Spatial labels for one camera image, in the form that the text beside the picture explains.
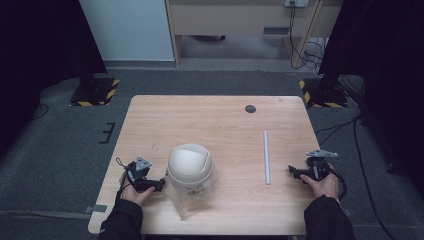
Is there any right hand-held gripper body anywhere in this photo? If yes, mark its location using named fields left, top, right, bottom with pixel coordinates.
left=305, top=149, right=339, bottom=183

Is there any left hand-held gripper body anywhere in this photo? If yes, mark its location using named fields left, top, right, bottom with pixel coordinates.
left=125, top=155, right=154, bottom=194

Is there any white paper-wrapped straw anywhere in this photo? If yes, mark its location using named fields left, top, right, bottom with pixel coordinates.
left=262, top=130, right=272, bottom=186

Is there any small white swing-lid trash can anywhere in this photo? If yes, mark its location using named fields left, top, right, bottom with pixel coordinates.
left=166, top=143, right=215, bottom=222

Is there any person's left hand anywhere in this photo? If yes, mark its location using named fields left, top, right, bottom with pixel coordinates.
left=119, top=181, right=156, bottom=207

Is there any person's right hand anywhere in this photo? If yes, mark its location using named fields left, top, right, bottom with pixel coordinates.
left=299, top=163, right=341, bottom=200

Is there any black stand base striped edge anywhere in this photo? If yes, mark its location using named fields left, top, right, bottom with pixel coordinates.
left=68, top=76, right=121, bottom=108
left=298, top=77, right=349, bottom=109

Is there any black curtain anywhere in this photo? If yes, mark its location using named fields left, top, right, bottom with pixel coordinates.
left=318, top=0, right=424, bottom=198
left=0, top=0, right=109, bottom=158

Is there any white cabinet panel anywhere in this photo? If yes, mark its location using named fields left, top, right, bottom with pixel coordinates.
left=78, top=0, right=176, bottom=62

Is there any light wooden desk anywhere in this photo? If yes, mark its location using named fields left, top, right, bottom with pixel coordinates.
left=165, top=0, right=345, bottom=68

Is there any black left gripper cord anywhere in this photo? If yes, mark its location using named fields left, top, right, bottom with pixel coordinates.
left=114, top=156, right=132, bottom=201

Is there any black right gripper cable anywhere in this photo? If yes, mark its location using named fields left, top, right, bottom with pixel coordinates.
left=328, top=167, right=349, bottom=202

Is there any black floor cable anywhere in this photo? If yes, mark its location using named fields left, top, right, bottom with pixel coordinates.
left=314, top=113, right=398, bottom=240
left=30, top=102, right=50, bottom=122

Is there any bundle of black cables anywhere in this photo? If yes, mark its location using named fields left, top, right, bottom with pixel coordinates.
left=288, top=1, right=328, bottom=77

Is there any grey wall power socket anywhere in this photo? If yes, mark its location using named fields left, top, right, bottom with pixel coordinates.
left=283, top=0, right=310, bottom=9

